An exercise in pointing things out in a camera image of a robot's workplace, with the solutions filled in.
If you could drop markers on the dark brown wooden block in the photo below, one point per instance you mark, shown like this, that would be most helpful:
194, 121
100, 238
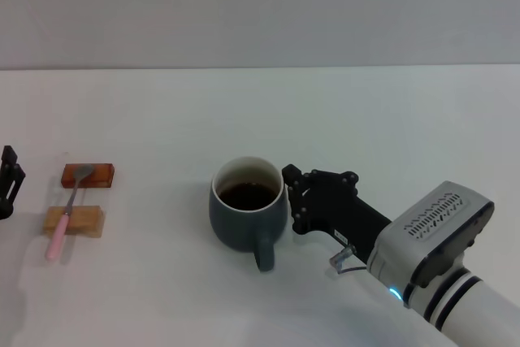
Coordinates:
101, 176

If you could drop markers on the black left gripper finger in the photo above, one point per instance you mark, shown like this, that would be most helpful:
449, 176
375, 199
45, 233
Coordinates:
8, 180

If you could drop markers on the grey ceramic coffee cup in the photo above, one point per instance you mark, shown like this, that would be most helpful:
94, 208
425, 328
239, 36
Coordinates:
239, 229

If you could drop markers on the grey right wrist camera housing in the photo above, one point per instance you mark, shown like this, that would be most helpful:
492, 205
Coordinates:
438, 221

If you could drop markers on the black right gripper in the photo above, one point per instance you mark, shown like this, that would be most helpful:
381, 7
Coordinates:
345, 213

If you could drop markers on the light wooden block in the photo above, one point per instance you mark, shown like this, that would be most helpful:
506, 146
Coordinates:
87, 221

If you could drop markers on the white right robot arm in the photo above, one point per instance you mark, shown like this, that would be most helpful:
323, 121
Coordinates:
487, 306

